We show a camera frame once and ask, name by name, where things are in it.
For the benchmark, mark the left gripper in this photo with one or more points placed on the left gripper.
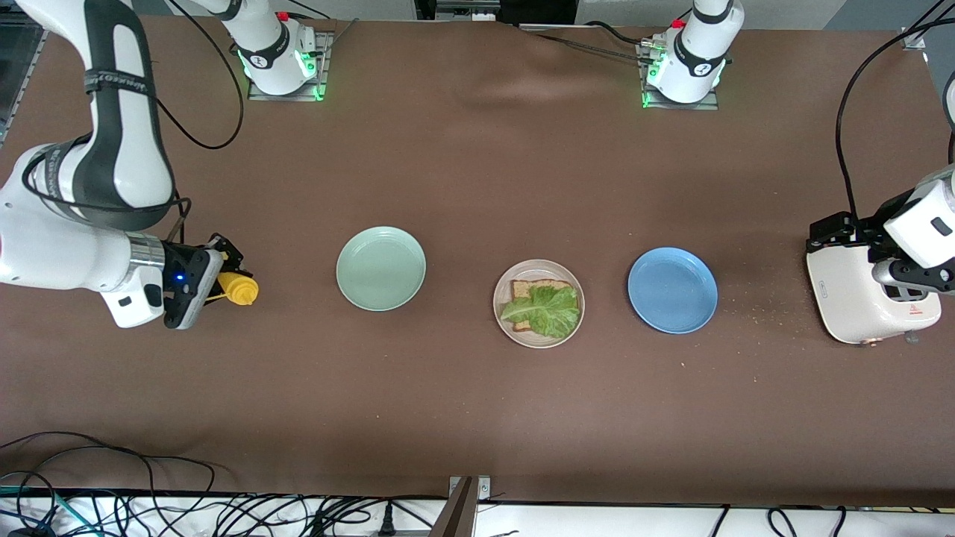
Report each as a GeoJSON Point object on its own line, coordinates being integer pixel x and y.
{"type": "Point", "coordinates": [858, 232]}

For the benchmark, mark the green lettuce leaf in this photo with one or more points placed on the green lettuce leaf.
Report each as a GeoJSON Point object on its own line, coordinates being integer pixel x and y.
{"type": "Point", "coordinates": [548, 309]}

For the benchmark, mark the black power plug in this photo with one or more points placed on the black power plug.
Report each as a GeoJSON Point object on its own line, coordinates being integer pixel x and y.
{"type": "Point", "coordinates": [386, 520]}

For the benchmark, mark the metal corner bracket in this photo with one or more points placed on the metal corner bracket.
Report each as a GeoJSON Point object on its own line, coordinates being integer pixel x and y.
{"type": "Point", "coordinates": [912, 39]}

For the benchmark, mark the brown bread slice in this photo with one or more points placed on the brown bread slice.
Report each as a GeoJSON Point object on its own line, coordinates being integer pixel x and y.
{"type": "Point", "coordinates": [526, 287]}

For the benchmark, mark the beige plate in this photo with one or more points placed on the beige plate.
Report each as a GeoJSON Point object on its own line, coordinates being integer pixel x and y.
{"type": "Point", "coordinates": [522, 339]}

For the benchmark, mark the aluminium table bracket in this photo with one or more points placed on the aluminium table bracket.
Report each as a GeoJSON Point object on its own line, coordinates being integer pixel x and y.
{"type": "Point", "coordinates": [459, 507]}

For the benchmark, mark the yellow mustard squeeze bottle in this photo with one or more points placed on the yellow mustard squeeze bottle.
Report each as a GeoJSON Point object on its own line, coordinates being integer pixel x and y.
{"type": "Point", "coordinates": [240, 289]}

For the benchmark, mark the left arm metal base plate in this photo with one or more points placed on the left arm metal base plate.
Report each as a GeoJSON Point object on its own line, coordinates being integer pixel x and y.
{"type": "Point", "coordinates": [675, 107]}

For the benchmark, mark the white toaster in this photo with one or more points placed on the white toaster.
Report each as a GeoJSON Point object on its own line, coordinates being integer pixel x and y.
{"type": "Point", "coordinates": [843, 298]}

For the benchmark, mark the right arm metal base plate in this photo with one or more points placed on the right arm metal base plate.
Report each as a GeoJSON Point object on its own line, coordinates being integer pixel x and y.
{"type": "Point", "coordinates": [326, 52]}

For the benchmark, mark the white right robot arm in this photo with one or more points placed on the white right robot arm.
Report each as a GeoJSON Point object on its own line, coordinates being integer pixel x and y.
{"type": "Point", "coordinates": [74, 253]}

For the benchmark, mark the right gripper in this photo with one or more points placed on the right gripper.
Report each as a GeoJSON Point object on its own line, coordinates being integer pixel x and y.
{"type": "Point", "coordinates": [177, 265]}

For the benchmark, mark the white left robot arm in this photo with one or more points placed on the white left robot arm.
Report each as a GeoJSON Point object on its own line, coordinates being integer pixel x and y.
{"type": "Point", "coordinates": [697, 52]}

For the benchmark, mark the aluminium frame rail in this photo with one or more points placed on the aluminium frame rail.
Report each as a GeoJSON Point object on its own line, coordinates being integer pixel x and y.
{"type": "Point", "coordinates": [11, 104]}

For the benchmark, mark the blue plate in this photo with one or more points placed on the blue plate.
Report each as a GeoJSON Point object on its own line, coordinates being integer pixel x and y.
{"type": "Point", "coordinates": [672, 290]}

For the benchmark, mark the mint green plate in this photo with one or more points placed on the mint green plate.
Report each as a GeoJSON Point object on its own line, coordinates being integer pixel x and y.
{"type": "Point", "coordinates": [380, 268]}

